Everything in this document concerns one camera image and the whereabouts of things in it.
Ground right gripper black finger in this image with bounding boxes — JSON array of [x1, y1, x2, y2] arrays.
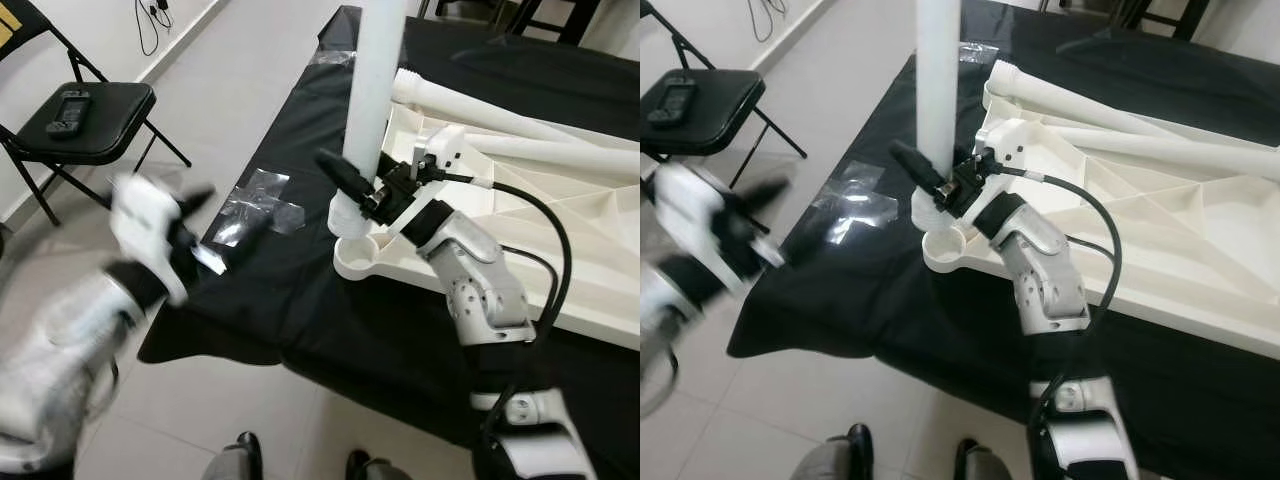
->
[[315, 149, 377, 208], [889, 139, 950, 196]]

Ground white plastic table leg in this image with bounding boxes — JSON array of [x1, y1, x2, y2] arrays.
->
[[392, 66, 641, 153], [910, 0, 963, 226], [1050, 122, 1280, 183], [983, 58, 1280, 151], [330, 0, 409, 239], [440, 125, 641, 183]]

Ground cross-shaped clear tape patch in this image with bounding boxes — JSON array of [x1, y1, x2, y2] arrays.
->
[[815, 160, 901, 246], [205, 168, 309, 249]]

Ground black tablecloth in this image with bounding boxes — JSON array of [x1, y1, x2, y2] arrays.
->
[[138, 5, 641, 480], [727, 0, 1280, 480]]

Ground black folding chair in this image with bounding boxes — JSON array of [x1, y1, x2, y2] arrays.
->
[[0, 0, 193, 226], [640, 0, 809, 161]]

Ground black handheld device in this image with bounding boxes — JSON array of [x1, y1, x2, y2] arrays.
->
[[45, 90, 93, 139], [648, 78, 699, 126]]

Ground black stool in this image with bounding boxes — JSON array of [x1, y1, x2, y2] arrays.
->
[[1040, 0, 1216, 41], [415, 0, 601, 46]]

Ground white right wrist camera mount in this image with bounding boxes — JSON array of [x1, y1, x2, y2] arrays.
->
[[985, 118, 1046, 241], [405, 125, 473, 251]]

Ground black wall cables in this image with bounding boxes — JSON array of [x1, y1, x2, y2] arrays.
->
[[135, 0, 176, 59], [750, 0, 791, 43]]

